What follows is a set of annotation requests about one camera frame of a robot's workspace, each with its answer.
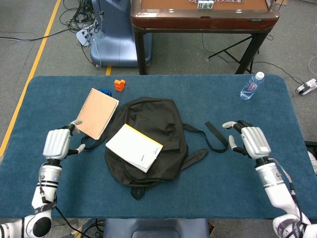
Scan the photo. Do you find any long black floor cable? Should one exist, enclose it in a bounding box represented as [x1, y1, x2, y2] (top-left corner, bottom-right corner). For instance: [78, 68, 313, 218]
[0, 24, 75, 42]

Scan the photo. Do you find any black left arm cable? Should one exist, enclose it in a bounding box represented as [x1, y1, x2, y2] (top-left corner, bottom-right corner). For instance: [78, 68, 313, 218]
[37, 183, 86, 238]

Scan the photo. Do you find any black fabric backpack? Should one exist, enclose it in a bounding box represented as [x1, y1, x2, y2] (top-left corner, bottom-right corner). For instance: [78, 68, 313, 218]
[81, 97, 229, 200]

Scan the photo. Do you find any white book yellow spine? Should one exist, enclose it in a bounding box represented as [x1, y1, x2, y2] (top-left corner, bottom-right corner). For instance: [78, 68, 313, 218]
[105, 123, 164, 174]

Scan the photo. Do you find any brown mahjong table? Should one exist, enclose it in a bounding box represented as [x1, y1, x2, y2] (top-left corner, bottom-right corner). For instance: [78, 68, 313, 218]
[130, 0, 280, 75]

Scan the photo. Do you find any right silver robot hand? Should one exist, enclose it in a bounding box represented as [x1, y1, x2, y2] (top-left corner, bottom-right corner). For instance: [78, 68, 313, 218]
[222, 120, 272, 160]

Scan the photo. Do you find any blue felt table cover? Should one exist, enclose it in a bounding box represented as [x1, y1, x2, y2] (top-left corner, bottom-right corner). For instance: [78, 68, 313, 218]
[0, 75, 317, 220]

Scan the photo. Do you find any blue grey machine pedestal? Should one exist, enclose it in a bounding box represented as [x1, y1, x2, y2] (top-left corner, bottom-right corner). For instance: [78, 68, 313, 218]
[90, 0, 153, 67]

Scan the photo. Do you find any thin white cable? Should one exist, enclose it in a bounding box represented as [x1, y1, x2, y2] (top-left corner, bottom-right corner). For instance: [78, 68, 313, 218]
[92, 19, 103, 68]

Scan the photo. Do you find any orange plastic block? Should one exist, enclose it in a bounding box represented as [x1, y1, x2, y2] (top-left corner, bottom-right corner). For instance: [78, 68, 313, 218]
[114, 79, 126, 92]

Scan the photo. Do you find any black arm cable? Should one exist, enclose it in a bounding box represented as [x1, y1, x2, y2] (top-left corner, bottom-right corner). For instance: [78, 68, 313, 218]
[268, 157, 310, 238]
[37, 183, 86, 238]

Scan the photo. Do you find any beige spiral notebook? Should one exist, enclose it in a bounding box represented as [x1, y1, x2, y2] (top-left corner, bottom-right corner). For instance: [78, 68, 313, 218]
[75, 88, 120, 141]

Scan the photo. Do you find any grey blue robot torso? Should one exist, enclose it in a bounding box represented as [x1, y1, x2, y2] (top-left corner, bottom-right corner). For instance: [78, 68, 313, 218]
[103, 218, 211, 238]

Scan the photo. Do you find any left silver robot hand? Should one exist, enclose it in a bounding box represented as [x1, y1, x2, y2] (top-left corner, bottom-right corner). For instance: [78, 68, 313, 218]
[43, 119, 86, 161]

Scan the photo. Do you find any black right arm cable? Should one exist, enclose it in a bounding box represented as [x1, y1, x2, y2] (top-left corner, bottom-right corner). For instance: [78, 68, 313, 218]
[268, 157, 310, 238]

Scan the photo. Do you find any white power strip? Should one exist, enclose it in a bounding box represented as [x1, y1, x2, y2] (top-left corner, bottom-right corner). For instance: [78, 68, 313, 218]
[75, 23, 99, 47]
[294, 78, 317, 96]

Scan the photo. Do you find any clear plastic water bottle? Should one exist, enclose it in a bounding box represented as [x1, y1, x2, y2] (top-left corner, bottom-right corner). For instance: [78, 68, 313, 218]
[239, 71, 265, 101]

